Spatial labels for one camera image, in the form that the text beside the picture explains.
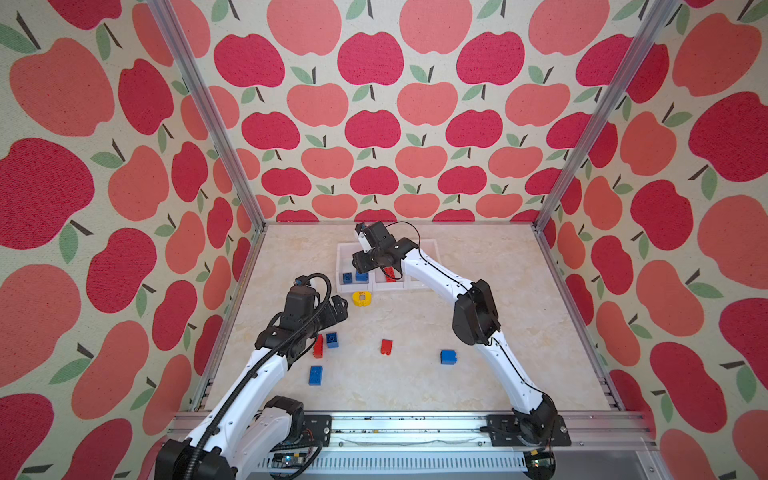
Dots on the red long lego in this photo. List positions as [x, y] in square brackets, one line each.
[318, 348]

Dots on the blue long lego bottom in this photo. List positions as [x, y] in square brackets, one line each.
[315, 375]

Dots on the left aluminium frame post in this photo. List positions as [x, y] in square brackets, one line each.
[173, 33]

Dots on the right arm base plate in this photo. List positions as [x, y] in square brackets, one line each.
[512, 431]

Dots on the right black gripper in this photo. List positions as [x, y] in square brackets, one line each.
[358, 262]

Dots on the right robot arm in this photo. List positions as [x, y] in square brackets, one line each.
[475, 322]

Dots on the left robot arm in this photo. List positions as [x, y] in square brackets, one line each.
[245, 426]

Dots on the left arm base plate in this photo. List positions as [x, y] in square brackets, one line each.
[316, 430]

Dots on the circuit board on rail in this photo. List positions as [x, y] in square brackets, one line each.
[286, 460]

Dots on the aluminium frame post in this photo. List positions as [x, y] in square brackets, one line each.
[173, 33]
[650, 28]

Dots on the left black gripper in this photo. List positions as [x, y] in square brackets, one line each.
[341, 311]

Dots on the red small lego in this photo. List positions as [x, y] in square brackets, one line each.
[386, 347]

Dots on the aluminium front rail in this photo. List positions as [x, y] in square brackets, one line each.
[605, 444]

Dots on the right aluminium frame post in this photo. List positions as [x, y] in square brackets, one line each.
[650, 28]

